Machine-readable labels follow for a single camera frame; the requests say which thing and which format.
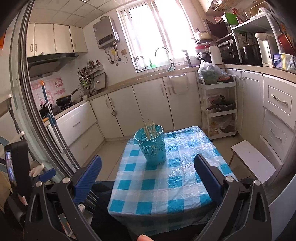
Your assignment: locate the white rolling storage cart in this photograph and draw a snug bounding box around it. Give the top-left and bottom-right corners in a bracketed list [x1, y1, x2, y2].
[197, 76, 237, 140]

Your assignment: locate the dark pot on cart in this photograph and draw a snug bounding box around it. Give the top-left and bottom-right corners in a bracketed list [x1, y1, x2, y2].
[206, 95, 235, 111]

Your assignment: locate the plastic bag of vegetables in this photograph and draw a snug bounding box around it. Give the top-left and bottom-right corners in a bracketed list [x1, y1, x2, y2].
[198, 60, 230, 85]

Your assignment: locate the person left hand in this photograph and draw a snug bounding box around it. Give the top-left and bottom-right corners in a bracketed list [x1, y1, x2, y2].
[137, 235, 154, 241]

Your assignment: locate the kitchen faucet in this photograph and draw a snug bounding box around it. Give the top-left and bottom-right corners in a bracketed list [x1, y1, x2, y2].
[155, 47, 174, 67]

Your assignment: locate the black frying pan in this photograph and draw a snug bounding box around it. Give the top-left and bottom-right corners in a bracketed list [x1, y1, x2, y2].
[56, 88, 78, 107]

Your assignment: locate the black range hood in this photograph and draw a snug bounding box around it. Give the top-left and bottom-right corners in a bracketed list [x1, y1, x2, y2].
[27, 53, 78, 80]

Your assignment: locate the teal perforated plastic basket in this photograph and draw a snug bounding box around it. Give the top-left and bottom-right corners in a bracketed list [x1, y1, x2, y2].
[134, 124, 167, 165]

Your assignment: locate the blue white checkered tablecloth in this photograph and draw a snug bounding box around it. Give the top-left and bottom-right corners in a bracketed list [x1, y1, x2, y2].
[107, 126, 232, 235]

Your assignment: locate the mop with blue handle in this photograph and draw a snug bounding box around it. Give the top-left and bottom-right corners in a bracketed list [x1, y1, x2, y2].
[40, 80, 80, 171]

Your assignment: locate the white thermos jug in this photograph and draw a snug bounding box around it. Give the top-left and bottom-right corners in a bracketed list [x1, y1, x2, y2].
[209, 45, 223, 65]

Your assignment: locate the white hanging trash bin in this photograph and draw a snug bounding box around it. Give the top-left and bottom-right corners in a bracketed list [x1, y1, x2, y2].
[169, 73, 189, 95]

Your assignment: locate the black wok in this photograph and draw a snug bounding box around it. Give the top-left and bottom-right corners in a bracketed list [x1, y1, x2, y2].
[39, 103, 49, 118]

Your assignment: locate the utensil drying rack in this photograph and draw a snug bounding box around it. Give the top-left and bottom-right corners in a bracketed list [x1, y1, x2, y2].
[77, 60, 107, 97]

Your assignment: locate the grey gas water heater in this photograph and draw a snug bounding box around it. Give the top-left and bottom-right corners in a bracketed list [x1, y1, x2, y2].
[93, 16, 120, 49]

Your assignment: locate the white metal shelf rack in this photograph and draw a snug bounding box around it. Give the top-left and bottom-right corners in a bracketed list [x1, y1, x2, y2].
[216, 8, 285, 66]

